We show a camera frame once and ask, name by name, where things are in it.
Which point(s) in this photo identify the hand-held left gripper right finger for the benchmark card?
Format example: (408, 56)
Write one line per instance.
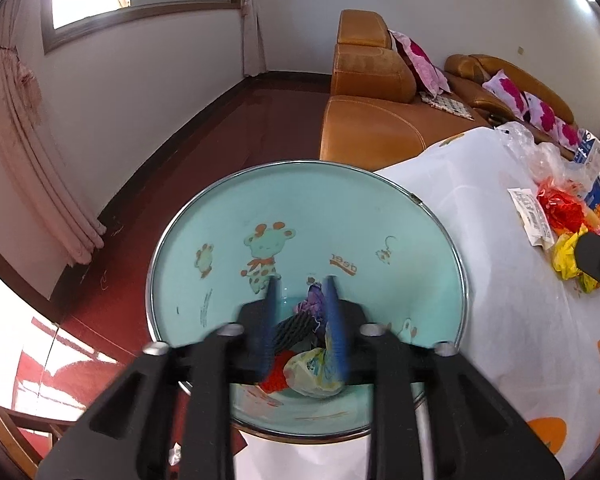
(336, 330)

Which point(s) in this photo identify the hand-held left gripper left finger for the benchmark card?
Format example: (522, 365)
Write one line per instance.
(269, 320)

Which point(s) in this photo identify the yellow crinkled wrapper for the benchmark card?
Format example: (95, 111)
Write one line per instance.
(565, 257)

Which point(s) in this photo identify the white yellow plastic wrapper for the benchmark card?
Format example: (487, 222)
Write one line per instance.
(310, 371)

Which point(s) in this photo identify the red crinkled wrapper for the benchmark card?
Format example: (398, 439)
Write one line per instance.
(562, 207)

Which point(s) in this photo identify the teal cartoon print trash bin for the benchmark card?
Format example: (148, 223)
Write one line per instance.
(290, 210)

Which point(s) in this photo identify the black foam net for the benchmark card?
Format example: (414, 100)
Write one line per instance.
(300, 331)

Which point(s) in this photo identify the purple wrapper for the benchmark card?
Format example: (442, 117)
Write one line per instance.
(312, 306)

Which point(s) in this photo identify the white printed tablecloth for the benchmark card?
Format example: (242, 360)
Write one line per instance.
(505, 320)

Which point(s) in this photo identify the clear plastic bag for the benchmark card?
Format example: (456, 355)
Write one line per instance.
(530, 150)

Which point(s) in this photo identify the pink floral pillow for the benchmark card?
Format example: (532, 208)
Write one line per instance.
(505, 91)
(550, 120)
(422, 65)

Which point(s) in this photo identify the crumpled white paper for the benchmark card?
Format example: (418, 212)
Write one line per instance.
(175, 454)

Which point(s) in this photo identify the orange leather sofa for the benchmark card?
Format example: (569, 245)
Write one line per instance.
(370, 120)

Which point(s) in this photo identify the checkered cloth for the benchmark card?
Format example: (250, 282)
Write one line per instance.
(447, 106)

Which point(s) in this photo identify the wooden chair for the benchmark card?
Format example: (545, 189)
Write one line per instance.
(10, 427)

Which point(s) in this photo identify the pink curtain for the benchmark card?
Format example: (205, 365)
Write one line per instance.
(35, 160)

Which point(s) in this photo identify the white curtain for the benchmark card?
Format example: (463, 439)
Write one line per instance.
(252, 15)

